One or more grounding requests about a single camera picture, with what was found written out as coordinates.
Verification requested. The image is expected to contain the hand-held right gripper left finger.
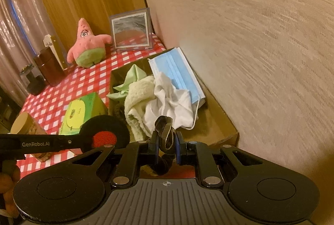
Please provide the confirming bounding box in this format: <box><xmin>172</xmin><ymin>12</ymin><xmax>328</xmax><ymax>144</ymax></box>
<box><xmin>70</xmin><ymin>133</ymin><xmax>160</xmax><ymax>187</ymax></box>

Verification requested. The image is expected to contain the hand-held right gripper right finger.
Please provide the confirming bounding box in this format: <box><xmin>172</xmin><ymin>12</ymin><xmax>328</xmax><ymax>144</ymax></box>
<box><xmin>175</xmin><ymin>133</ymin><xmax>264</xmax><ymax>188</ymax></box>

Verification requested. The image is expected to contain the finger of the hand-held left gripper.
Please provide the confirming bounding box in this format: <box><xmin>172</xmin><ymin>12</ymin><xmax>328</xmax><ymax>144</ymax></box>
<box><xmin>65</xmin><ymin>133</ymin><xmax>94</xmax><ymax>149</ymax></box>

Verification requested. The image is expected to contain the black elastic strap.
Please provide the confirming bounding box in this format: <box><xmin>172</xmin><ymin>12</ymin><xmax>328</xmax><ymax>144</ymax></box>
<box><xmin>150</xmin><ymin>115</ymin><xmax>174</xmax><ymax>176</ymax></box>

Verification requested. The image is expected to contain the black fabric ring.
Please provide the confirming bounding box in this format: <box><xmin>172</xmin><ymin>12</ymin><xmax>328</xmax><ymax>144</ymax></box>
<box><xmin>78</xmin><ymin>115</ymin><xmax>130</xmax><ymax>150</ymax></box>

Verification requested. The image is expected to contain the brown cardboard box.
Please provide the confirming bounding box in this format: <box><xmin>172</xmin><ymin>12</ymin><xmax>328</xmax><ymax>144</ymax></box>
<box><xmin>108</xmin><ymin>47</ymin><xmax>240</xmax><ymax>155</ymax></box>

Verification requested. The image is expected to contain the pale yellow fluffy towel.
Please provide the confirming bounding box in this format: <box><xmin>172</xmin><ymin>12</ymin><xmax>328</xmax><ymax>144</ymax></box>
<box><xmin>124</xmin><ymin>76</ymin><xmax>157</xmax><ymax>142</ymax></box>

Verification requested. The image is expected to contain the light green microfibre cloth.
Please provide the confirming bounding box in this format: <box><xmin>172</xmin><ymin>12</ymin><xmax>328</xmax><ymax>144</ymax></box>
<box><xmin>107</xmin><ymin>64</ymin><xmax>147</xmax><ymax>100</ymax></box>

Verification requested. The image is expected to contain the blue face mask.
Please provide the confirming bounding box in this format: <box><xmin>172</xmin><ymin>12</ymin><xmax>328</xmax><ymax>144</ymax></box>
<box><xmin>148</xmin><ymin>47</ymin><xmax>206</xmax><ymax>130</ymax></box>

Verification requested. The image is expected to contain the person's left hand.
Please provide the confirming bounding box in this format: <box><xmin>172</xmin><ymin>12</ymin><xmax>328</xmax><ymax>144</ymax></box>
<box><xmin>0</xmin><ymin>160</ymin><xmax>22</xmax><ymax>217</ymax></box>

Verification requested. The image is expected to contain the green tissue box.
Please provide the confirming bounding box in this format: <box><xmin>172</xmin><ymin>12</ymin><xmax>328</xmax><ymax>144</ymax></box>
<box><xmin>59</xmin><ymin>92</ymin><xmax>109</xmax><ymax>135</ymax></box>

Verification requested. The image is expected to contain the dark cabinet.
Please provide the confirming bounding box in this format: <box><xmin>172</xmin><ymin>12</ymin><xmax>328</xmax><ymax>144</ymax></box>
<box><xmin>0</xmin><ymin>88</ymin><xmax>23</xmax><ymax>134</ymax></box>

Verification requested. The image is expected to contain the red checkered tablecloth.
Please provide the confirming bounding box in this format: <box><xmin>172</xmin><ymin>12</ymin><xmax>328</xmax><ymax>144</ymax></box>
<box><xmin>16</xmin><ymin>33</ymin><xmax>183</xmax><ymax>181</ymax></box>

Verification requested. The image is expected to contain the glass jar with black lid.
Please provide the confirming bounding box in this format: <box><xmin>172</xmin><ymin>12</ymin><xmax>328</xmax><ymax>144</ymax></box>
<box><xmin>20</xmin><ymin>64</ymin><xmax>46</xmax><ymax>95</ymax></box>

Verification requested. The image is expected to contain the brown cylindrical canister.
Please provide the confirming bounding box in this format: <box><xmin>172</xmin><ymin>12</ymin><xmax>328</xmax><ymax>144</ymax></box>
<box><xmin>33</xmin><ymin>47</ymin><xmax>66</xmax><ymax>87</ymax></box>

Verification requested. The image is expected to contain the pink star plush toy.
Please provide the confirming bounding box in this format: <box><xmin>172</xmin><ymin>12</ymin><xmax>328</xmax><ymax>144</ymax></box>
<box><xmin>67</xmin><ymin>18</ymin><xmax>112</xmax><ymax>68</ymax></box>

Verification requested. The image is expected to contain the white carved chair back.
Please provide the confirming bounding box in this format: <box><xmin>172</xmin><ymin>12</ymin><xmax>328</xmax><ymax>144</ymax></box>
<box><xmin>43</xmin><ymin>34</ymin><xmax>64</xmax><ymax>70</ymax></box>

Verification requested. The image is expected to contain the beige curtain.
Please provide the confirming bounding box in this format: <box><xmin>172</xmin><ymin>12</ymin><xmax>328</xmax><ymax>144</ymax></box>
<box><xmin>0</xmin><ymin>0</ymin><xmax>55</xmax><ymax>108</ymax></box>

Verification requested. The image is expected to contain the clear picture frame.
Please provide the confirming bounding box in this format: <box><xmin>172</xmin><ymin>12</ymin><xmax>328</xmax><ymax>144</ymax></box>
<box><xmin>108</xmin><ymin>7</ymin><xmax>154</xmax><ymax>52</ymax></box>

